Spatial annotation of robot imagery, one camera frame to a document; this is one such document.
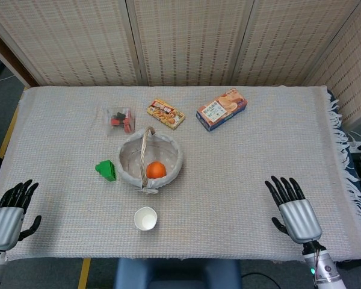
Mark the orange and blue biscuit box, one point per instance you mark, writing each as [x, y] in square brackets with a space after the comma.
[221, 109]

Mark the orange fruit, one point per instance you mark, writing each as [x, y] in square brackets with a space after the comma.
[156, 169]

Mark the white paper cup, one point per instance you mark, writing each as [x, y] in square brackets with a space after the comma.
[145, 218]

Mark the bamboo folding screen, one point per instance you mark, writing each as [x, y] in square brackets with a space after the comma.
[180, 42]

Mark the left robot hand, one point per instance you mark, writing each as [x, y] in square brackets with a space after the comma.
[4, 227]

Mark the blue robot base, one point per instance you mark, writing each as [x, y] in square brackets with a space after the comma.
[177, 274]

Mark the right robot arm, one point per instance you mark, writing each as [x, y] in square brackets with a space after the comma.
[323, 266]

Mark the wicker basket with cloth liner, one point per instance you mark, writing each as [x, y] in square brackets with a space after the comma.
[150, 161]

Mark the clear bag of red blocks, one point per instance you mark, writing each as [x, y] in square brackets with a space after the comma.
[119, 121]

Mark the white power strip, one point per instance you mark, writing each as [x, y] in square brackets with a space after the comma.
[355, 144]

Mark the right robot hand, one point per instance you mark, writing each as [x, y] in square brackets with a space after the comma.
[299, 218]

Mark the green plastic triangular block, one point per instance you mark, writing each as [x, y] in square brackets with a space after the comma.
[106, 170]

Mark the grey woven tablecloth with fringe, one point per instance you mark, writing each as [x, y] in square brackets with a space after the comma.
[228, 168]

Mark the yellow curry box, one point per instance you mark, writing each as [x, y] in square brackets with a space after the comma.
[166, 113]

